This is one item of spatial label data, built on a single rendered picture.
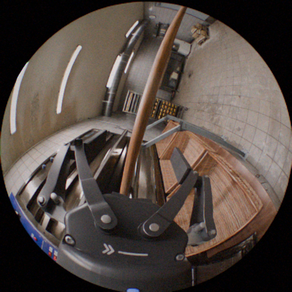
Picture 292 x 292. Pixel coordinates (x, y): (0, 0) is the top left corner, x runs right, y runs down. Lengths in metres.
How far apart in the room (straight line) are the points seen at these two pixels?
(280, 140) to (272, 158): 0.22
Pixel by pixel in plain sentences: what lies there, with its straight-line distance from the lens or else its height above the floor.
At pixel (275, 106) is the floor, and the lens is 1.40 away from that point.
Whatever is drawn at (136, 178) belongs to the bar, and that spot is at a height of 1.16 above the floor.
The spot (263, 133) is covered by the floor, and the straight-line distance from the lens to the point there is 1.30.
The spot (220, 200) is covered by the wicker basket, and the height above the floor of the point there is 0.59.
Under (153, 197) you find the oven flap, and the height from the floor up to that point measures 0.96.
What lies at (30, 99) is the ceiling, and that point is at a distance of 1.50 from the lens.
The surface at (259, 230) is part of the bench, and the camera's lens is 0.66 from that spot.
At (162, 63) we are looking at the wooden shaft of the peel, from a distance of 0.26.
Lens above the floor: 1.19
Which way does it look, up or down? 6 degrees down
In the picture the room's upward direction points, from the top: 76 degrees counter-clockwise
